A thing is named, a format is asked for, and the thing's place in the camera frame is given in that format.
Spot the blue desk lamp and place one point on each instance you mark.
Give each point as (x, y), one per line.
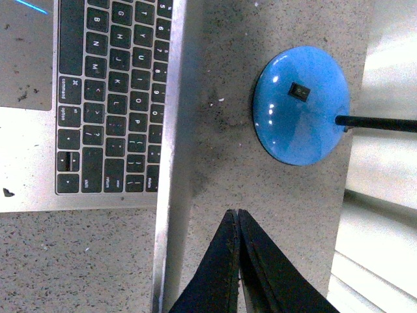
(301, 107)

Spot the silver laptop black keyboard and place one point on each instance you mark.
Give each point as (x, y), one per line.
(87, 111)

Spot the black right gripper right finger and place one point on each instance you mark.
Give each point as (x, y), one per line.
(271, 282)

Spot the white pleated curtain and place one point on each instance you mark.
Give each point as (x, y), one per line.
(374, 264)

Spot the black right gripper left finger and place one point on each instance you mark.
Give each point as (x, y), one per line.
(214, 287)

